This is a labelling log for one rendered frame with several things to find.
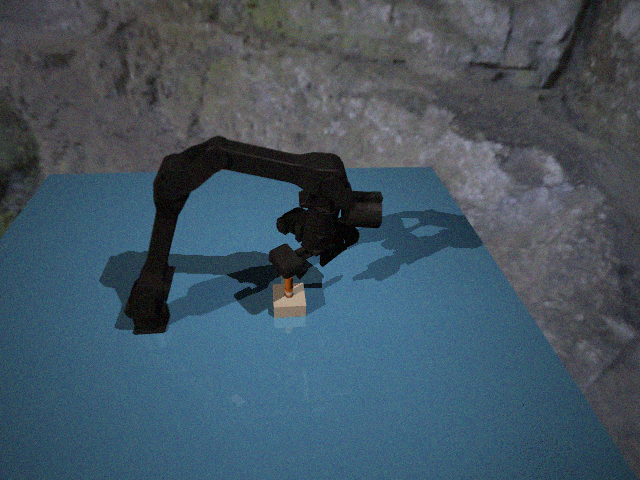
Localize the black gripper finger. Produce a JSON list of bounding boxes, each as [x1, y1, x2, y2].
[[320, 242, 347, 267], [296, 264, 309, 279]]

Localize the tan square block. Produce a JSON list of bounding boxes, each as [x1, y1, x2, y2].
[[273, 283, 306, 318]]

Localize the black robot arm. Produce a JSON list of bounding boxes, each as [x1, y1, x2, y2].
[[123, 136, 383, 335]]

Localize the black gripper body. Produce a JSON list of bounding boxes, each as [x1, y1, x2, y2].
[[268, 217, 360, 279]]

